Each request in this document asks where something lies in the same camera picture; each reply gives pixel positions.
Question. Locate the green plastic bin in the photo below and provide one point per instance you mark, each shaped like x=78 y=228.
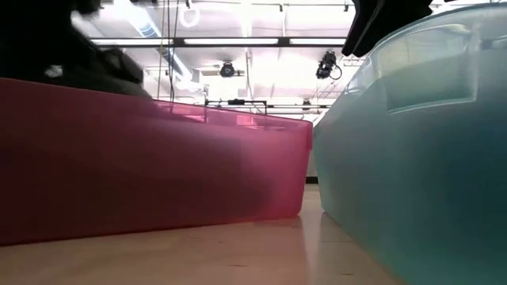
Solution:
x=416 y=178

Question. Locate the black metal table frame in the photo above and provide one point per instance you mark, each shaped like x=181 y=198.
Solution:
x=237 y=102

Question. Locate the red plastic bin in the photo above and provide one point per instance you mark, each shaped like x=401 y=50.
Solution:
x=158 y=170

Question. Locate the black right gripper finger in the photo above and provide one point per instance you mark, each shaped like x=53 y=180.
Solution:
x=396 y=16
x=362 y=27

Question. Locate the black overhead frame rail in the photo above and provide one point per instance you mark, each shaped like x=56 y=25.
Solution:
x=178 y=41

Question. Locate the round black overhead camera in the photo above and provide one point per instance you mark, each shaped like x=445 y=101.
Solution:
x=227 y=69

